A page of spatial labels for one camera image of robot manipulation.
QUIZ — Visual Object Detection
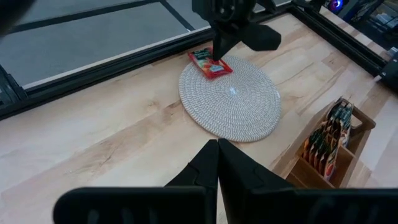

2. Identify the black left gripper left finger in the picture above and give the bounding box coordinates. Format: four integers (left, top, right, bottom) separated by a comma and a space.
164, 139, 220, 224

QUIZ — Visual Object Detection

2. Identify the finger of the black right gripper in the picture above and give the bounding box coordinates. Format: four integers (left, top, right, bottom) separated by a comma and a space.
212, 29, 242, 62

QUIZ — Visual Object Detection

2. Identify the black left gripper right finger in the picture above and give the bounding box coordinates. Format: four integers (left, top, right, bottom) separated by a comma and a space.
218, 139, 295, 224

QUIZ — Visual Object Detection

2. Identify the red strawberry tea bag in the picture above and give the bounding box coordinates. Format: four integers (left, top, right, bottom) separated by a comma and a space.
187, 47, 234, 80

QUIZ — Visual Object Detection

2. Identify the group of red snack packets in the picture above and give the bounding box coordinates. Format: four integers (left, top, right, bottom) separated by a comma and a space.
322, 121, 341, 182

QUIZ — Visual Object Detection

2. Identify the round woven white mat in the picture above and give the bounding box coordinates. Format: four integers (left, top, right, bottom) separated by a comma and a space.
178, 55, 282, 143

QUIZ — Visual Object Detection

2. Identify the wooden three-slot organizer box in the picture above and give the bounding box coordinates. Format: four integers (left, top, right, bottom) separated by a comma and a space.
270, 98, 377, 190

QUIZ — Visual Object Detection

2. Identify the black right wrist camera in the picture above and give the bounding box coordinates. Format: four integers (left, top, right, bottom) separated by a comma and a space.
241, 23, 282, 52

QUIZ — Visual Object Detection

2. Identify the black aluminium table frame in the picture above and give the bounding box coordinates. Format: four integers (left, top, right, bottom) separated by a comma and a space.
0, 0, 398, 122

